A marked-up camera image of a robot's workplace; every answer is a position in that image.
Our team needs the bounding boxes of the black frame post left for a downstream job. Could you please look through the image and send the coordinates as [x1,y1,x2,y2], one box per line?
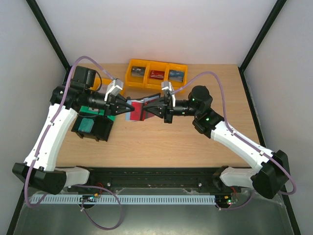
[26,0,71,71]

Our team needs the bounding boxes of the teal VIP card stack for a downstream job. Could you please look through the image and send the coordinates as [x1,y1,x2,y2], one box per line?
[78,117,94,133]

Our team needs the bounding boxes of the yellow bin with grey cards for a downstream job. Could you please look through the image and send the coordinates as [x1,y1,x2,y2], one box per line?
[125,59,150,88]

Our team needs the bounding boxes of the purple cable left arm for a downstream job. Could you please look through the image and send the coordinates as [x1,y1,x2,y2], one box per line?
[24,56,123,230]

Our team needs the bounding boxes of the black leather card holder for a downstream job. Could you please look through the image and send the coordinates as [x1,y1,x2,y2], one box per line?
[125,93,161,121]

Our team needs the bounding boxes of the red VIP card stack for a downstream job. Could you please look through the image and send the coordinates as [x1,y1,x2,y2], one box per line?
[149,70,165,80]

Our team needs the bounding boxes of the blue VIP card stack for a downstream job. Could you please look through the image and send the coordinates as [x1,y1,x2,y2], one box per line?
[168,70,184,82]

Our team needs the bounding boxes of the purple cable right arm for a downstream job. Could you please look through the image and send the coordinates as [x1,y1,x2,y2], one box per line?
[171,71,298,212]

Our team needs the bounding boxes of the black frame post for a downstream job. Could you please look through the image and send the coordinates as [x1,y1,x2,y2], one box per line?
[26,0,71,71]
[239,0,287,71]

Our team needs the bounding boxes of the green plastic bin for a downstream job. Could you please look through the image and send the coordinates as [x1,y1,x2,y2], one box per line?
[76,106,115,122]

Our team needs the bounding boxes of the white slotted cable duct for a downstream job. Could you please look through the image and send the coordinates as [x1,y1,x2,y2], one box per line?
[42,195,215,205]

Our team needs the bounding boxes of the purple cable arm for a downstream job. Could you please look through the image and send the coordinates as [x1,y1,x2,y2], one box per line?
[171,71,298,212]
[24,56,123,230]

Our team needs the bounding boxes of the black frame post right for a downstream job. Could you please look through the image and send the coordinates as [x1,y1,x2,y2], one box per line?
[239,0,287,71]

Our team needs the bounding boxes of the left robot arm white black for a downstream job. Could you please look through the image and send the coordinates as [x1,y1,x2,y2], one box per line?
[12,66,134,195]

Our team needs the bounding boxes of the grey VIP card stack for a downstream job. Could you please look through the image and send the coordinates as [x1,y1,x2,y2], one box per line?
[131,66,146,77]

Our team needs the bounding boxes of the yellow bin with red cards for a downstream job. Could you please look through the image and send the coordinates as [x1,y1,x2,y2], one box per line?
[145,61,169,90]

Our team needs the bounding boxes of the yellow bin near green bin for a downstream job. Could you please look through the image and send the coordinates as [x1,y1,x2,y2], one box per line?
[90,77,111,93]

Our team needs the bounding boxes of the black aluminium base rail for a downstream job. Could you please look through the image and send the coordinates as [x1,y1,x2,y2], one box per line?
[60,166,284,194]

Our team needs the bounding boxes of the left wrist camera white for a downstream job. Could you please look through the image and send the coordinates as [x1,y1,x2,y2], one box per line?
[104,79,124,101]

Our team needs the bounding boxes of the yellow bin with blue cards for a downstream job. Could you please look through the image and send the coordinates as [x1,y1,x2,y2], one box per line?
[165,63,188,90]

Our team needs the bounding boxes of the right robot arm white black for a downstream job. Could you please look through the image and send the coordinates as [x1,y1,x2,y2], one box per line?
[143,86,290,199]

